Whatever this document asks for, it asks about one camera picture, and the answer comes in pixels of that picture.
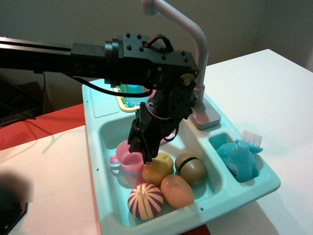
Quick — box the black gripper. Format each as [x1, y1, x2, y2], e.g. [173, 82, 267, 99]
[128, 102, 180, 164]

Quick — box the pink toy cup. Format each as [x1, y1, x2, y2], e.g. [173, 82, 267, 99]
[109, 141, 144, 173]

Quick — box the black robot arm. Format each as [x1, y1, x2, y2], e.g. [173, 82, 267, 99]
[0, 33, 199, 163]

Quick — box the blue toy cup lying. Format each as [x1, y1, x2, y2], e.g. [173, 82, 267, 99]
[125, 97, 148, 108]

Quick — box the blue toy cup upright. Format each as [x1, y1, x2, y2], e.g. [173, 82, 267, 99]
[126, 84, 143, 94]

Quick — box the teal toy sink unit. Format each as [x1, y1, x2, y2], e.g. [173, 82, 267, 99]
[81, 78, 281, 235]

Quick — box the yellow toy potato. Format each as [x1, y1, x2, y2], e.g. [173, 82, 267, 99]
[142, 152, 174, 187]

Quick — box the yellow dish rack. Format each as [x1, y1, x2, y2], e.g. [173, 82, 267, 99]
[113, 84, 148, 113]

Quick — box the brown toy kiwi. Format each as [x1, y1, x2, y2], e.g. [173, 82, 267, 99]
[175, 153, 207, 186]

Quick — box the toy cracked egg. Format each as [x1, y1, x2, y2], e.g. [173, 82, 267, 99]
[160, 174, 195, 209]

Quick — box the purple striped toy onion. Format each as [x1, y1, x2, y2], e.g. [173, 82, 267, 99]
[128, 183, 163, 220]

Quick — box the grey toy faucet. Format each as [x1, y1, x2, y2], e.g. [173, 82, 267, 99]
[141, 0, 221, 130]

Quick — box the blue toy soap bottle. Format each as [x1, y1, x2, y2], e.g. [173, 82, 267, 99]
[217, 141, 258, 183]

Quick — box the blue dish brush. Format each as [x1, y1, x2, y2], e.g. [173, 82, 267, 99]
[235, 130, 263, 153]

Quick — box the red cloth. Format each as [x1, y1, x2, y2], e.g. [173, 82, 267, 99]
[0, 104, 85, 150]

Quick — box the white toy knife pink handle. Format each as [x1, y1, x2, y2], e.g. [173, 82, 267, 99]
[160, 133, 175, 145]

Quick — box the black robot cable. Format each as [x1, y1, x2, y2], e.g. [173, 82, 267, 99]
[66, 73, 157, 98]

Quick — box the black power cord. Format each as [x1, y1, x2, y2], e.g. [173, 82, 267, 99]
[41, 73, 47, 116]

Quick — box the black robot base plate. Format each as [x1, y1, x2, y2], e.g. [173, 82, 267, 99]
[0, 202, 28, 235]

